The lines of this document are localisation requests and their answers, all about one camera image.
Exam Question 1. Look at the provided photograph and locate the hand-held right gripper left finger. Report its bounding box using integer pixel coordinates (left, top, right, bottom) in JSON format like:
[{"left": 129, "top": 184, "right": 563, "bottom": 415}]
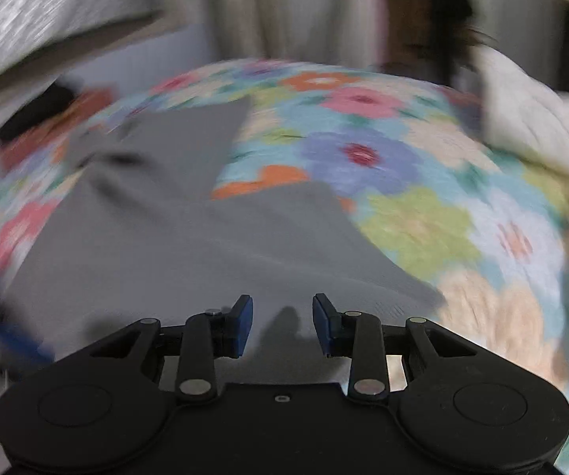
[{"left": 89, "top": 294, "right": 256, "bottom": 403}]

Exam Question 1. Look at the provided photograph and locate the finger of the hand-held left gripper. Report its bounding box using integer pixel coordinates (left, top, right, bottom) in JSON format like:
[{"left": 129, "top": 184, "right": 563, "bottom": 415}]
[{"left": 0, "top": 291, "right": 56, "bottom": 363}]

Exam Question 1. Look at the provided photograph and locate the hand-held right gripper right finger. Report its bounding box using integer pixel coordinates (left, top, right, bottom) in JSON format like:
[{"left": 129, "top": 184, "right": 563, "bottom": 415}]
[{"left": 312, "top": 293, "right": 478, "bottom": 401}]

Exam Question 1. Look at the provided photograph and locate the grey garment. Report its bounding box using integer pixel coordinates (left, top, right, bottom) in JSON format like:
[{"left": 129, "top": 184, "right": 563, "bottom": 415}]
[{"left": 10, "top": 98, "right": 448, "bottom": 388}]

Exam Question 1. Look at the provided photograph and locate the floral bed sheet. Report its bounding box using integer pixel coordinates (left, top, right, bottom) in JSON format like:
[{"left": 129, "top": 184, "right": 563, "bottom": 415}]
[{"left": 0, "top": 58, "right": 569, "bottom": 475}]

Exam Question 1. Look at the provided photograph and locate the orange cloth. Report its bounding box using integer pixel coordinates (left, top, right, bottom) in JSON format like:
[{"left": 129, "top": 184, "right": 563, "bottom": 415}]
[{"left": 0, "top": 86, "right": 119, "bottom": 171}]

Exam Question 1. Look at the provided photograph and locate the black cloth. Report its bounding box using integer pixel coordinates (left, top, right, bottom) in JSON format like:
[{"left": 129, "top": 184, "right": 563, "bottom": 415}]
[{"left": 0, "top": 82, "right": 85, "bottom": 145}]

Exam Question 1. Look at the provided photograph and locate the white quilted cloth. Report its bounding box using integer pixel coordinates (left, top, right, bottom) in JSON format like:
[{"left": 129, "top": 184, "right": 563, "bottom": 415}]
[{"left": 473, "top": 46, "right": 569, "bottom": 186}]

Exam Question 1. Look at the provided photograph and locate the beige curtain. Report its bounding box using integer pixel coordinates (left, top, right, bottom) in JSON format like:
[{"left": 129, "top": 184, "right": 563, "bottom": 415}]
[{"left": 204, "top": 0, "right": 381, "bottom": 66}]

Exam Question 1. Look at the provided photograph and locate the grey patterned panel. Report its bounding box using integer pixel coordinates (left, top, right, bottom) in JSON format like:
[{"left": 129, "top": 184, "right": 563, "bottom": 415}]
[{"left": 0, "top": 0, "right": 167, "bottom": 97}]

